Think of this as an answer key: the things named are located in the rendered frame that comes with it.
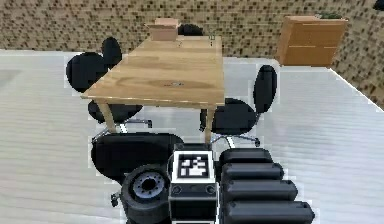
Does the black office chair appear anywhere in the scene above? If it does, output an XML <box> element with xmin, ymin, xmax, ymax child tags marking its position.
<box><xmin>101</xmin><ymin>36</ymin><xmax>124</xmax><ymax>70</ymax></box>
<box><xmin>65</xmin><ymin>51</ymin><xmax>154</xmax><ymax>134</ymax></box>
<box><xmin>90</xmin><ymin>132</ymin><xmax>185</xmax><ymax>208</ymax></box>
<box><xmin>177</xmin><ymin>23</ymin><xmax>205</xmax><ymax>37</ymax></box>
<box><xmin>199</xmin><ymin>64</ymin><xmax>279</xmax><ymax>148</ymax></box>

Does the brown cardboard box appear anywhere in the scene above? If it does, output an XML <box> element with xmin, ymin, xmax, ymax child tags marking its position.
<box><xmin>144</xmin><ymin>17</ymin><xmax>181</xmax><ymax>42</ymax></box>

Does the green house plant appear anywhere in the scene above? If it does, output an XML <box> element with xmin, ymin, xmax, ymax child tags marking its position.
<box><xmin>314</xmin><ymin>10</ymin><xmax>344</xmax><ymax>20</ymax></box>

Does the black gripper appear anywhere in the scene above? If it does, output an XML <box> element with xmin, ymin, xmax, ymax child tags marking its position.
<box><xmin>120</xmin><ymin>163</ymin><xmax>172</xmax><ymax>224</ymax></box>

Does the light wooden table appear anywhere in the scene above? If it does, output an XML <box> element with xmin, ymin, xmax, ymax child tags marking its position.
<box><xmin>80</xmin><ymin>34</ymin><xmax>226</xmax><ymax>145</ymax></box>

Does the brown wooden chest of drawers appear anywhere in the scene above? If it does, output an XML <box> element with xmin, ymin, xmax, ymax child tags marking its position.
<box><xmin>275</xmin><ymin>15</ymin><xmax>349</xmax><ymax>68</ymax></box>

